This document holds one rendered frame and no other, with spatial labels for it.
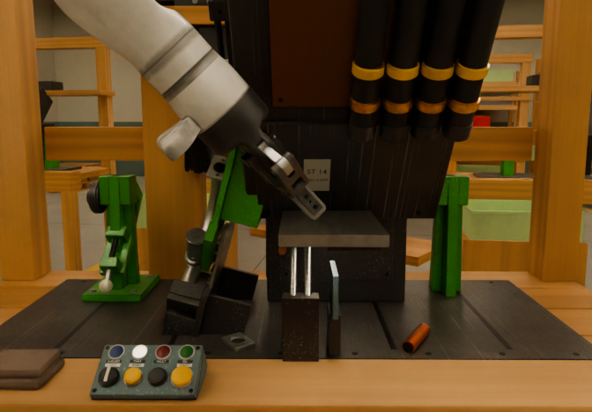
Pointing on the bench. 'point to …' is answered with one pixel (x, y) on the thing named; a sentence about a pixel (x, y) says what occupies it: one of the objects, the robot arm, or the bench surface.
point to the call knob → (107, 376)
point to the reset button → (132, 376)
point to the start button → (181, 376)
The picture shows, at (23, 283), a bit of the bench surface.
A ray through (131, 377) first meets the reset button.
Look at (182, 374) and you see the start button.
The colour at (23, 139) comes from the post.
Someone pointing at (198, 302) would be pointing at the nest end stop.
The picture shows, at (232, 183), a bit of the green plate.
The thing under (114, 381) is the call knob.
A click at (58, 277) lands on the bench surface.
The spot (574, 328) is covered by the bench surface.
